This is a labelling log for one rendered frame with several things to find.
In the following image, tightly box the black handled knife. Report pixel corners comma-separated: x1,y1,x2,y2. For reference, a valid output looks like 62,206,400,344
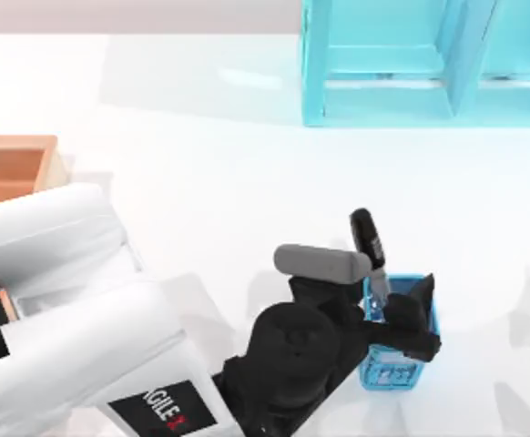
348,207,392,315

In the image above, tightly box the pale grey rounded box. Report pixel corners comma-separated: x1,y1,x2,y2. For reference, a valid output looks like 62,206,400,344
272,243,372,281

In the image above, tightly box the blue pierced basket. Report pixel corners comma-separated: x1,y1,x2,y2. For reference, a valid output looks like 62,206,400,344
358,272,443,391

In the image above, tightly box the light blue rack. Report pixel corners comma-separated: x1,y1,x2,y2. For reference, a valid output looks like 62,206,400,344
300,0,530,129

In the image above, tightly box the shallow salmon box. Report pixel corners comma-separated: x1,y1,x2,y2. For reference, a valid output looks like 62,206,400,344
0,135,71,322

